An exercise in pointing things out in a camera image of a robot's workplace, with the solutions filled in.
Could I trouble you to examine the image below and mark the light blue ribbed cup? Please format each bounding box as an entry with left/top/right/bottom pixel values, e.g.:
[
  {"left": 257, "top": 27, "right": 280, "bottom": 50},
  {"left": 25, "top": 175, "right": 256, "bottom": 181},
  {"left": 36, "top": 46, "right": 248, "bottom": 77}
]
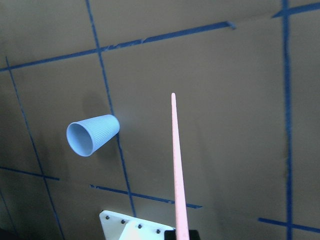
[{"left": 66, "top": 114, "right": 120, "bottom": 157}]

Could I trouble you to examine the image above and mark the white camera mast base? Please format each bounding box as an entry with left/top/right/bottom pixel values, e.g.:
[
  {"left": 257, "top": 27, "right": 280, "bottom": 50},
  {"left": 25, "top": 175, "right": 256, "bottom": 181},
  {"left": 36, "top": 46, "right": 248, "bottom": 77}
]
[{"left": 99, "top": 210, "right": 174, "bottom": 240}]

